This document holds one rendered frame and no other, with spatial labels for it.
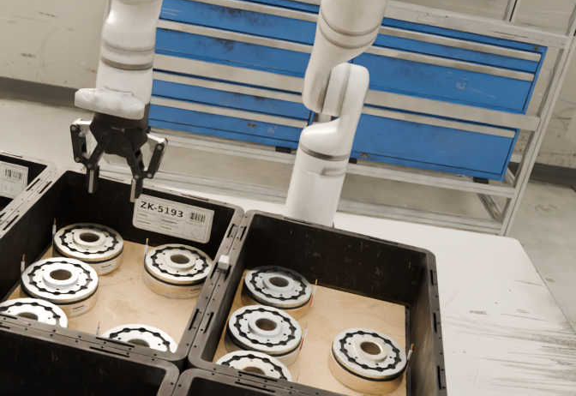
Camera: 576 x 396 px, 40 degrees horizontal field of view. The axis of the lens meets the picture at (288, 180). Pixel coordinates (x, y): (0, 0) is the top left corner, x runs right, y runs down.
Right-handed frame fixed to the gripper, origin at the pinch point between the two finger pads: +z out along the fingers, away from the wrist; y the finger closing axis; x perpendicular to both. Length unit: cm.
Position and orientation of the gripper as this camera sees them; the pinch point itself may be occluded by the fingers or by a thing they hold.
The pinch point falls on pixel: (114, 186)
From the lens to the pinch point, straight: 118.4
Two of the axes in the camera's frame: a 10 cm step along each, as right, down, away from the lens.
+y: -9.8, -2.2, 0.3
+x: -1.2, 4.2, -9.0
